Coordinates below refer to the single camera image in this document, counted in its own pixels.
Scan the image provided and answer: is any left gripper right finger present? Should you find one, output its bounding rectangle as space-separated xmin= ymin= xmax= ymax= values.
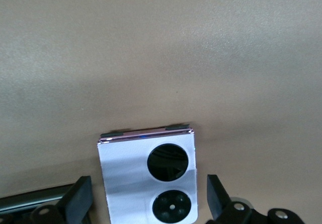
xmin=206 ymin=174 xmax=306 ymax=224

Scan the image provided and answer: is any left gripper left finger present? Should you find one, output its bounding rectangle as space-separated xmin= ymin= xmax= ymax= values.
xmin=0 ymin=175 xmax=93 ymax=224

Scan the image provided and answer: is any lavender flip phone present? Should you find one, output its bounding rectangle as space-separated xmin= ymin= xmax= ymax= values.
xmin=96 ymin=123 xmax=199 ymax=224

